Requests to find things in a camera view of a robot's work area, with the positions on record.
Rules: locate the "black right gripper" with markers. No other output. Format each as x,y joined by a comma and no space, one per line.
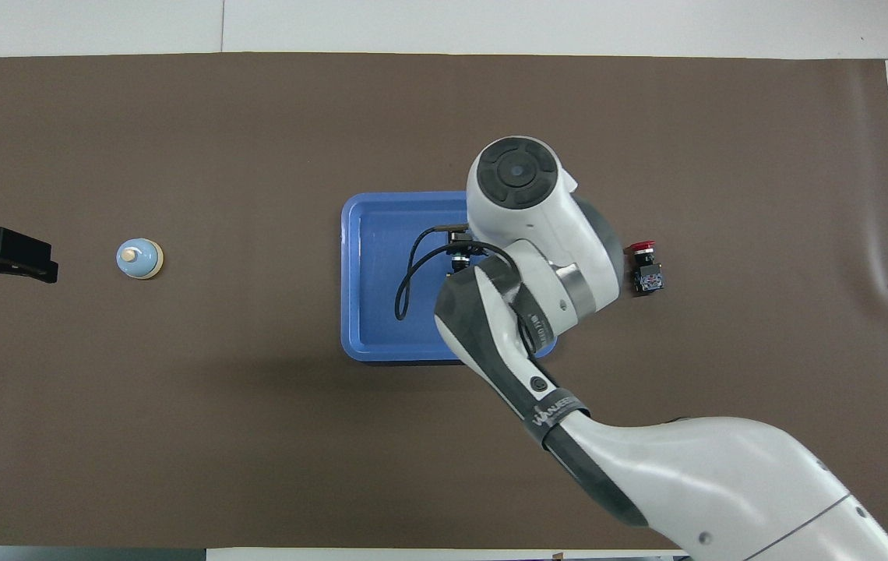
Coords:
466,243

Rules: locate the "green push button switch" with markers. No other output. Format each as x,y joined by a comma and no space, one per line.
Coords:
462,266

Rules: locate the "light blue call bell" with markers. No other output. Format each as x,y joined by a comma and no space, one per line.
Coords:
139,259

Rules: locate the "red push button switch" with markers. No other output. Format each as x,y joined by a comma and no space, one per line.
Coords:
649,279

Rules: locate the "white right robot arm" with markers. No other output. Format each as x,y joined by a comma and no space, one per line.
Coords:
685,483

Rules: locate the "blue plastic tray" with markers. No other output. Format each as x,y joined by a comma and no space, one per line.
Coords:
374,312

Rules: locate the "brown table mat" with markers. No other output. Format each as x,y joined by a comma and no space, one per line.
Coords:
257,436

